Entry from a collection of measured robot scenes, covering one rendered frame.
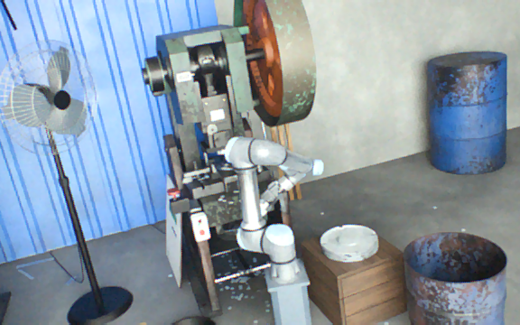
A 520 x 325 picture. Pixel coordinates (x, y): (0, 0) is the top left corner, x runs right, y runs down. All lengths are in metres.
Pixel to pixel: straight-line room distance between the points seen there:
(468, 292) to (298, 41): 1.35
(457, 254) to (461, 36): 2.74
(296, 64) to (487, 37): 2.90
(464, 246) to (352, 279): 0.54
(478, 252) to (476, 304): 0.36
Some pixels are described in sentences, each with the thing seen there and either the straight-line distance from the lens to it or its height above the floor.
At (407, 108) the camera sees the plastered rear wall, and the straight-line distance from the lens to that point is 4.83.
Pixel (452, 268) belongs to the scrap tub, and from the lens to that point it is 2.72.
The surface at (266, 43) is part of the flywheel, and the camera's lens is 2.90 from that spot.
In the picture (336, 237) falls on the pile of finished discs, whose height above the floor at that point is 0.40.
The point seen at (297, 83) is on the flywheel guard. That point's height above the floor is 1.21.
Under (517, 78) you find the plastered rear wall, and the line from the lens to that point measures 5.51.
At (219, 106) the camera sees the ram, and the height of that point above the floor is 1.11.
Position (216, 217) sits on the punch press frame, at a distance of 2.85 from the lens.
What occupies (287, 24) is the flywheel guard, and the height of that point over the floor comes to 1.50.
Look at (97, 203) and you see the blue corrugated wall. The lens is 4.19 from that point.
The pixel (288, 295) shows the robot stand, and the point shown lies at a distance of 2.40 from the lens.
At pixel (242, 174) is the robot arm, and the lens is 2.27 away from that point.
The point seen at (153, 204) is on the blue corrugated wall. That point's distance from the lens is 4.22.
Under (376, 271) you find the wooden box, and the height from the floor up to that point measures 0.30.
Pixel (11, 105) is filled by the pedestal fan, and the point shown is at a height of 1.33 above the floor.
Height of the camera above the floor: 1.74
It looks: 20 degrees down
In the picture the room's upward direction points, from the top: 9 degrees counter-clockwise
